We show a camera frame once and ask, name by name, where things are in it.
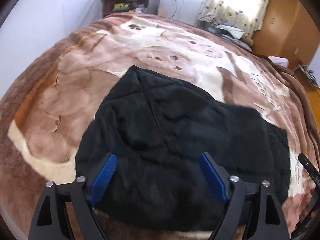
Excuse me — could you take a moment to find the black puffer jacket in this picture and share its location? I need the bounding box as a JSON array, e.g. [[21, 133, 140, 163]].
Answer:
[[75, 66, 291, 231]]

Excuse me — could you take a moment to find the person right hand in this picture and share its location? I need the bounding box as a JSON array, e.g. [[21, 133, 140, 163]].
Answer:
[[299, 188, 319, 223]]

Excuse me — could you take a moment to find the brown patterned fleece blanket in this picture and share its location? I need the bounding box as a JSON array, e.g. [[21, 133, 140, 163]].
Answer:
[[1, 12, 319, 239]]

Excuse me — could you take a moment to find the white pillow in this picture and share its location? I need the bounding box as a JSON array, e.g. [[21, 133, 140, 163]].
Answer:
[[268, 56, 289, 68]]

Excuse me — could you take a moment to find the brown plush toy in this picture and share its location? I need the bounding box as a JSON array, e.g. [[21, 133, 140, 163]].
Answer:
[[241, 35, 254, 47]]

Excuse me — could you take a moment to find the wooden wardrobe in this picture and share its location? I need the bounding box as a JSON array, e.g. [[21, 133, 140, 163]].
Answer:
[[253, 0, 319, 69]]

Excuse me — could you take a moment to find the heart patterned curtain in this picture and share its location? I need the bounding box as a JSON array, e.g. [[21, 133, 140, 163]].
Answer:
[[196, 0, 270, 36]]

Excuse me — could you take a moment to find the cluttered side desk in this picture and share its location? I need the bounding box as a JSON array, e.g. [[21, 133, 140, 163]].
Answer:
[[101, 0, 161, 18]]

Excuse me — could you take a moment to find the power strip with cables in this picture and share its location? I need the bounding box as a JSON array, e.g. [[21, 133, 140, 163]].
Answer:
[[295, 64, 319, 89]]

